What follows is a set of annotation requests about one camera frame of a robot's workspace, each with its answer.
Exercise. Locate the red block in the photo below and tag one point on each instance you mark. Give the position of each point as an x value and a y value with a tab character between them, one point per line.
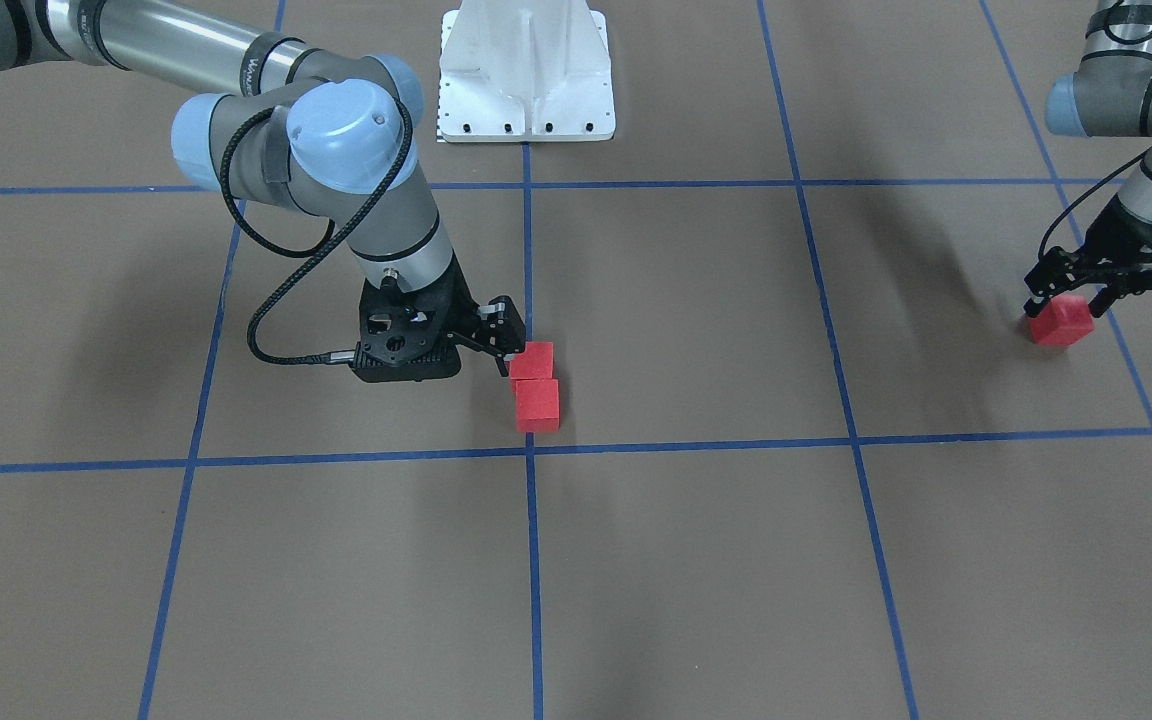
537	405
534	363
1063	321

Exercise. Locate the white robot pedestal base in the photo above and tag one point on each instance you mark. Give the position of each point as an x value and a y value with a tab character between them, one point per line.
525	72

